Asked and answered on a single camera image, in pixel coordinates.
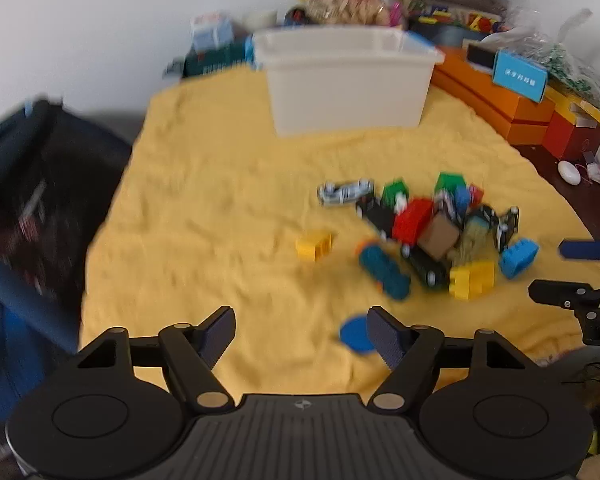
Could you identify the box of coloured wooden shapes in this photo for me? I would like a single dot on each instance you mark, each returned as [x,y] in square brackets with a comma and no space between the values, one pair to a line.
[455,22]

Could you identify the clear plastic bag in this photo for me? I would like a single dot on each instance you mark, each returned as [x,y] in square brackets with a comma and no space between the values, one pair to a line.
[570,55]

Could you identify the white round object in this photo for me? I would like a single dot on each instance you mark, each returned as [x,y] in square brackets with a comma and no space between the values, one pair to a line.
[570,172]

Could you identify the small black box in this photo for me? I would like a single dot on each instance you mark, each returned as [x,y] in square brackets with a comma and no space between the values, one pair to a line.
[480,56]

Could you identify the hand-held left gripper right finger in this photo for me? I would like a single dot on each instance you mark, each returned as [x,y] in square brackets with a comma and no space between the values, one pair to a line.
[382,335]

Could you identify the small blue toy block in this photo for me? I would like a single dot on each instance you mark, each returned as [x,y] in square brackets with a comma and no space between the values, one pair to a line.
[462,199]

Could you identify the green toy block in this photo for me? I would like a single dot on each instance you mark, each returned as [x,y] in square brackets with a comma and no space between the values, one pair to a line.
[450,182]
[395,194]

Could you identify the white bowl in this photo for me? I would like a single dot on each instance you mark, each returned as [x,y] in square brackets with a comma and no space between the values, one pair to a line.
[260,20]

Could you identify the dark green wrapped pack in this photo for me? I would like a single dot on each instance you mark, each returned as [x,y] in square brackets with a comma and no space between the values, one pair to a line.
[215,60]

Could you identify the yellow blanket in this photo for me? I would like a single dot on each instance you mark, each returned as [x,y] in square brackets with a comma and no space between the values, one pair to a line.
[205,220]

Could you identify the yellow toy block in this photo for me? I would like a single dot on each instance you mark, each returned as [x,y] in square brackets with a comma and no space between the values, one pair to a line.
[472,280]
[314,246]

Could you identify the small red toy block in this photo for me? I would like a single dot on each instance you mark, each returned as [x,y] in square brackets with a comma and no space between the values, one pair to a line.
[476,194]

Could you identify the blue and black helmet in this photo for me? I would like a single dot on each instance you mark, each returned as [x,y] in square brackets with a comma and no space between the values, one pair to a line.
[295,16]

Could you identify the orange box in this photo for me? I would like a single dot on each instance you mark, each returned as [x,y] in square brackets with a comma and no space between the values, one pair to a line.
[480,92]

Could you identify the yellow box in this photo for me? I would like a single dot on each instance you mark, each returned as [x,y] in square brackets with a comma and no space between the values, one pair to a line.
[575,105]

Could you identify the white plastic container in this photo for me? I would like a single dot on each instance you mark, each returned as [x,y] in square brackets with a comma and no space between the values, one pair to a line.
[345,85]

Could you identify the grey toy car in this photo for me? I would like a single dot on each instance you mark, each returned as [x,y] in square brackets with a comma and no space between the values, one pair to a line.
[345,192]

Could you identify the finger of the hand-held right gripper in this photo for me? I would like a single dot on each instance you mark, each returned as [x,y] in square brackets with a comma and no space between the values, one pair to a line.
[555,292]
[580,249]

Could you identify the pink plastic toy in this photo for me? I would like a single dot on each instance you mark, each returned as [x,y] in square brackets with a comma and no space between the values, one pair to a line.
[396,15]

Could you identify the large red toy block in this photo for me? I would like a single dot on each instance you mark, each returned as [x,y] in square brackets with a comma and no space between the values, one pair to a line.
[412,220]

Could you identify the olive toy car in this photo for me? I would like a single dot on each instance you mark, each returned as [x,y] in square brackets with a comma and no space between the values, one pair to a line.
[474,237]

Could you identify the blue round disc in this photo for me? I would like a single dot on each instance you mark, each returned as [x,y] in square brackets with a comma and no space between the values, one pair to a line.
[355,335]

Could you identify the light blue box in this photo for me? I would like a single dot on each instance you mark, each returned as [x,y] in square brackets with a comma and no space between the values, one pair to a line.
[520,75]

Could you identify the pale blue tissue box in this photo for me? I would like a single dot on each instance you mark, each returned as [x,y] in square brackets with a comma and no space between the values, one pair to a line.
[210,30]

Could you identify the teal toy car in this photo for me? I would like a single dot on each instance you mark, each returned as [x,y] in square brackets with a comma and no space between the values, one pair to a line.
[384,270]

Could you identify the clear snack bag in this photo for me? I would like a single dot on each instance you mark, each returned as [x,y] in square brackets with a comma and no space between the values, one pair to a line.
[340,2]

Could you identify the tan wooden block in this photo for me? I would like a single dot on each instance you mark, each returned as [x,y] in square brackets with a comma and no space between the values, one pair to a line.
[439,239]

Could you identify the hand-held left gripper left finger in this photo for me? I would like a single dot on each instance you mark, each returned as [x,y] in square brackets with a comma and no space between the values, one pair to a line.
[220,332]

